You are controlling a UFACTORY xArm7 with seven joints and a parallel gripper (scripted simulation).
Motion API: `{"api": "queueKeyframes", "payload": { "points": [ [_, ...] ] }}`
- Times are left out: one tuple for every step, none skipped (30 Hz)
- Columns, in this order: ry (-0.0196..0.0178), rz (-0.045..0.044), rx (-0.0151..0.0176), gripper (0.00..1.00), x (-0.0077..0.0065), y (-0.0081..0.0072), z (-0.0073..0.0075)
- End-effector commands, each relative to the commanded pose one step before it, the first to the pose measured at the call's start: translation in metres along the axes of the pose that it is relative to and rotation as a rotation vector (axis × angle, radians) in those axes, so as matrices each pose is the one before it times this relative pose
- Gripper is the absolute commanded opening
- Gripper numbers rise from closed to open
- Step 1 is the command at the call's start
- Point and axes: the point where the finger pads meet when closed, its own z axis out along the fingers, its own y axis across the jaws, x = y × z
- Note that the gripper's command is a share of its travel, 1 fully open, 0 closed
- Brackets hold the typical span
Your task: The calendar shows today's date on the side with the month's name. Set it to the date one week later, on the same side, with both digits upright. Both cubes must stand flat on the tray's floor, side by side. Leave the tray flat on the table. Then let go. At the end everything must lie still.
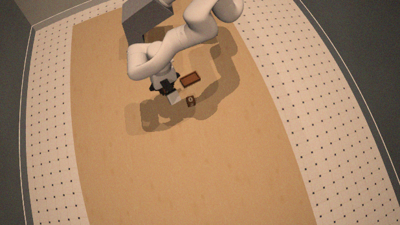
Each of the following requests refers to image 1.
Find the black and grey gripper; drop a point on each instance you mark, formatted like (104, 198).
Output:
(155, 80)

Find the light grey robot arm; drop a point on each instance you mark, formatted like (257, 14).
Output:
(157, 57)

